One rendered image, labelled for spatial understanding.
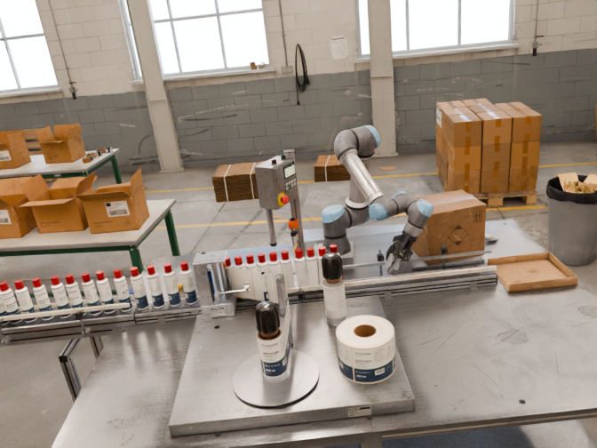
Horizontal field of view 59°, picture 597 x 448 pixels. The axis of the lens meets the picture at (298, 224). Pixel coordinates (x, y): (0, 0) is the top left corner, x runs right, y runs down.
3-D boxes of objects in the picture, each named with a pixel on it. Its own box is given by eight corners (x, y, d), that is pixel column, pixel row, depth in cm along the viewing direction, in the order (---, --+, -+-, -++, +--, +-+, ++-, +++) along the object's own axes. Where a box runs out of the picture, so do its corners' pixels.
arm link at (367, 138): (336, 221, 279) (343, 125, 249) (359, 214, 285) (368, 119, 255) (349, 233, 270) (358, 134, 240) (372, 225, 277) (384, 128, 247)
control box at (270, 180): (259, 208, 231) (253, 166, 223) (282, 195, 243) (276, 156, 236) (278, 211, 225) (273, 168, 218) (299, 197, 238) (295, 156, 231)
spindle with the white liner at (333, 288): (327, 327, 212) (320, 261, 200) (324, 316, 220) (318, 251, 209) (348, 325, 212) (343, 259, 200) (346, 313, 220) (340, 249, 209)
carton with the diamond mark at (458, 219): (427, 266, 257) (426, 214, 247) (408, 246, 279) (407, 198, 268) (484, 254, 261) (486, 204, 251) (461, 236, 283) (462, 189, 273)
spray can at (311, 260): (308, 292, 240) (303, 251, 232) (309, 286, 244) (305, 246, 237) (319, 292, 239) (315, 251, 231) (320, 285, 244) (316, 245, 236)
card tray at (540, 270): (508, 292, 231) (509, 284, 230) (487, 265, 255) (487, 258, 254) (577, 284, 231) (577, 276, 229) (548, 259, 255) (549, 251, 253)
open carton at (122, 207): (82, 241, 355) (67, 188, 341) (108, 213, 402) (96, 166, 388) (138, 236, 353) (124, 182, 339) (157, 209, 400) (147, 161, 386)
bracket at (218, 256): (192, 266, 218) (192, 264, 218) (196, 254, 228) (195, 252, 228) (225, 262, 218) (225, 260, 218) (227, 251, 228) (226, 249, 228)
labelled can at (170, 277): (169, 308, 240) (160, 268, 232) (171, 301, 245) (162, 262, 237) (180, 306, 240) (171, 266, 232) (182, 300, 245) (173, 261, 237)
